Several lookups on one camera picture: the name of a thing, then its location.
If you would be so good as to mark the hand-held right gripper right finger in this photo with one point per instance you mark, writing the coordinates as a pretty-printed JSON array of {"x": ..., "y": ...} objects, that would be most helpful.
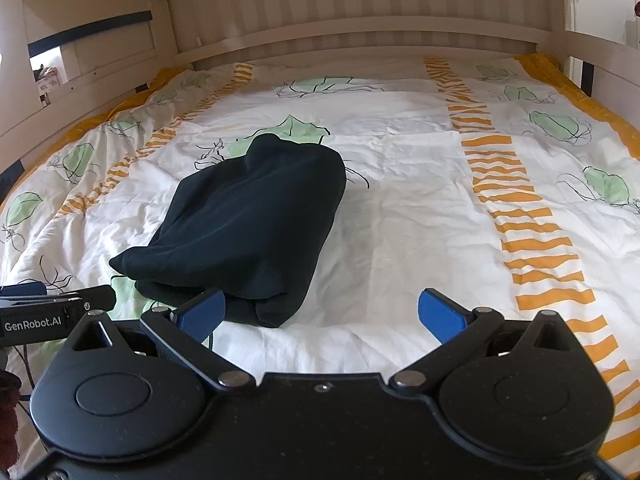
[{"x": 442, "y": 316}]

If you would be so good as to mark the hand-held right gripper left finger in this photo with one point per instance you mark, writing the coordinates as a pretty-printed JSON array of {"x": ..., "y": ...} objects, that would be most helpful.
[{"x": 200, "y": 315}]

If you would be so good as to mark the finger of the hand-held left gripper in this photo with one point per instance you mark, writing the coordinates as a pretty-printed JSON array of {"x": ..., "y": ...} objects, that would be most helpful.
[{"x": 97, "y": 297}]

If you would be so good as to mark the dark navy hooded jacket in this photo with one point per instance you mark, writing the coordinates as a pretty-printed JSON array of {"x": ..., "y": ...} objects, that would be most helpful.
[{"x": 250, "y": 220}]

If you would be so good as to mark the person's left forearm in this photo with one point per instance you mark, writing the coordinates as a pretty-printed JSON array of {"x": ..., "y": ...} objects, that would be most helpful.
[{"x": 7, "y": 410}]

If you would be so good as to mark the white leaf-print duvet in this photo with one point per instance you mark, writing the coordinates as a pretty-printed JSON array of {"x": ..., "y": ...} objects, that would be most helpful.
[{"x": 415, "y": 220}]

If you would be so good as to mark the white wooden bed frame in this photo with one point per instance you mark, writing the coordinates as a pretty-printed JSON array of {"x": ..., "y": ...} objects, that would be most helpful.
[{"x": 350, "y": 0}]

